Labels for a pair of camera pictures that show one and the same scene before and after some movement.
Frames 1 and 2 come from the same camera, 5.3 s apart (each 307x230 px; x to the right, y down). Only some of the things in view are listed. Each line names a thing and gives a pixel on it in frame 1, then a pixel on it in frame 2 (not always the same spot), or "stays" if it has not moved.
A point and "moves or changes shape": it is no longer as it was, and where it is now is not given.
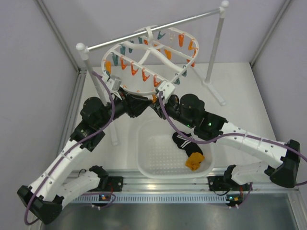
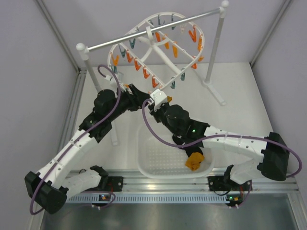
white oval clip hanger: x=153 y=57 moves or changes shape
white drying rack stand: x=210 y=82 stays
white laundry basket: x=158 y=155 stays
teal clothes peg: x=177 y=82 → x=183 y=76
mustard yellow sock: x=194 y=160 stays
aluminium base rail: x=129 y=185 stays
